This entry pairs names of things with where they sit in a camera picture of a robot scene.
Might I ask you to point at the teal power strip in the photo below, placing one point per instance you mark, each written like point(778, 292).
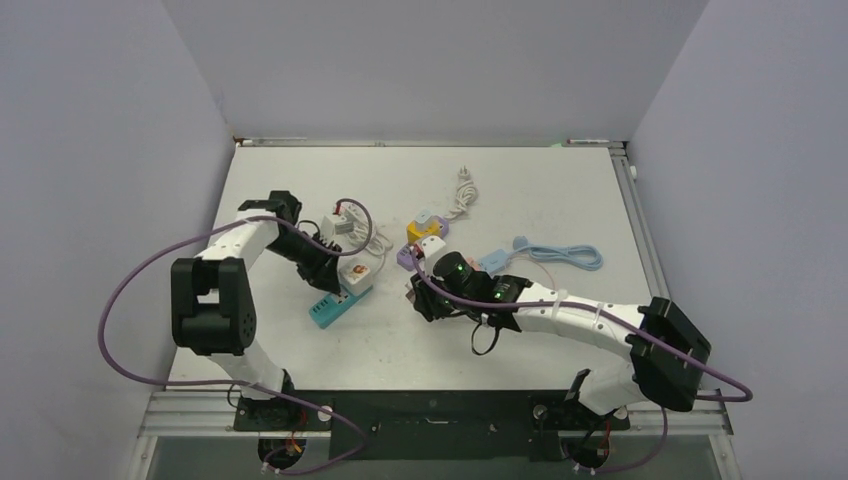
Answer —
point(331, 307)

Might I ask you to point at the white cube socket adapter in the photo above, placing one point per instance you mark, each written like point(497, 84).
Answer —
point(356, 277)

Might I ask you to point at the purple power strip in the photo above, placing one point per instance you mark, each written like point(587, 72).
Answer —
point(406, 254)

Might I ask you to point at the aluminium right frame rail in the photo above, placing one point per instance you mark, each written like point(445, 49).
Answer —
point(636, 199)

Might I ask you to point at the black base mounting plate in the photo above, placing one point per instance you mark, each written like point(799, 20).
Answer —
point(429, 424)

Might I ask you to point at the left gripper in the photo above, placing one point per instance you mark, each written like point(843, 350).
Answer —
point(322, 270)

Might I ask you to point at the yellow cube socket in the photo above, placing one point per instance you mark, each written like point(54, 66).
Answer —
point(416, 232)

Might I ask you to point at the light blue power strip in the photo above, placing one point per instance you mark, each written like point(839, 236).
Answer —
point(494, 262)

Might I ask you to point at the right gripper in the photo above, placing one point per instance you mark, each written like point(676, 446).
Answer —
point(427, 302)

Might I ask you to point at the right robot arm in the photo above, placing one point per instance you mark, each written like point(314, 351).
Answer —
point(531, 307)

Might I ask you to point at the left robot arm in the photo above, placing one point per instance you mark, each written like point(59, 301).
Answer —
point(212, 306)

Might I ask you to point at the small white wall charger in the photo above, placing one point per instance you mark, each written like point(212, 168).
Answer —
point(423, 219)

